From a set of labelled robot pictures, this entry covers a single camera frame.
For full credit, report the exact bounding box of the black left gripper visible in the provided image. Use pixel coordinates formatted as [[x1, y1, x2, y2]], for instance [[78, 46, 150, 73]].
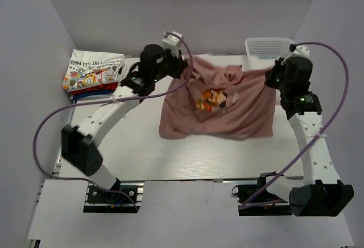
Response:
[[152, 48, 187, 82]]

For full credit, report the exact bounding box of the pink pixel-print t-shirt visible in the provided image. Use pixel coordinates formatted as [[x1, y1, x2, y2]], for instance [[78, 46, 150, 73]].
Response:
[[159, 56, 276, 140]]

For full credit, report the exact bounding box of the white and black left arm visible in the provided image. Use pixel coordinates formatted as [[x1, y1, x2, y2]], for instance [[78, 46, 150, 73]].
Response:
[[61, 42, 188, 202]]

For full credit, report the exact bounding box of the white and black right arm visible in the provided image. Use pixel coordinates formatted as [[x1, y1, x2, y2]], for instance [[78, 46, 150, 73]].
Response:
[[257, 56, 354, 217]]

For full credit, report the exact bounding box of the white plastic mesh basket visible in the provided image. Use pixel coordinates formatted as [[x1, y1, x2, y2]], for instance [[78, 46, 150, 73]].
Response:
[[245, 38, 294, 70]]

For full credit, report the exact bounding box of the red folded t-shirt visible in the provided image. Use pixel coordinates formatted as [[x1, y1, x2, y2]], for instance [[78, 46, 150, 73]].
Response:
[[71, 82, 119, 95]]

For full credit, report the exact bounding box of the white cartoon-print folded t-shirt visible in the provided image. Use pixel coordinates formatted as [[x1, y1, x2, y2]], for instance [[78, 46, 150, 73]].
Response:
[[62, 49, 125, 92]]

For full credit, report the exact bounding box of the blue folded t-shirt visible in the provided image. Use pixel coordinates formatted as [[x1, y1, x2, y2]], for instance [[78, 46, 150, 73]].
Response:
[[71, 90, 114, 100]]

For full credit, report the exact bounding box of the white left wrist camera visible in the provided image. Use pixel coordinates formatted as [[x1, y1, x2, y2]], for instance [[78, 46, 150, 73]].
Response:
[[162, 31, 183, 58]]

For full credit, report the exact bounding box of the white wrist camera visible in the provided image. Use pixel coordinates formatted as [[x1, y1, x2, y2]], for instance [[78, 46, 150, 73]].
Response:
[[288, 44, 310, 59], [162, 31, 183, 58]]

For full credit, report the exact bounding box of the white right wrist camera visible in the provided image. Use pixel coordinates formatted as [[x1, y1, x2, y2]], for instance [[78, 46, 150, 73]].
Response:
[[288, 44, 310, 59]]

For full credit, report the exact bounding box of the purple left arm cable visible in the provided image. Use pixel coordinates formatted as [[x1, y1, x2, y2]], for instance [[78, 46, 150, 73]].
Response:
[[32, 31, 197, 212]]

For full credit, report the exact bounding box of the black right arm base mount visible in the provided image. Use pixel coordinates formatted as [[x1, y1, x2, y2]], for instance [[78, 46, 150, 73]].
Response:
[[231, 172, 292, 217]]

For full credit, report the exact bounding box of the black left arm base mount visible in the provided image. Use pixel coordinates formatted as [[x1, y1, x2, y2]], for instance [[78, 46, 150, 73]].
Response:
[[83, 182, 144, 214]]

